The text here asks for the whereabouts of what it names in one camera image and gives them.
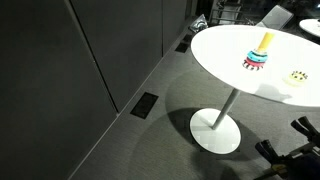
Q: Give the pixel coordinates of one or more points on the grey mesh chair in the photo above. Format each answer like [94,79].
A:
[276,18]

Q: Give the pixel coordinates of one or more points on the black floor outlet plate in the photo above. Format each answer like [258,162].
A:
[144,105]

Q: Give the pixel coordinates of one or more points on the white round pedestal table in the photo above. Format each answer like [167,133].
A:
[287,72]

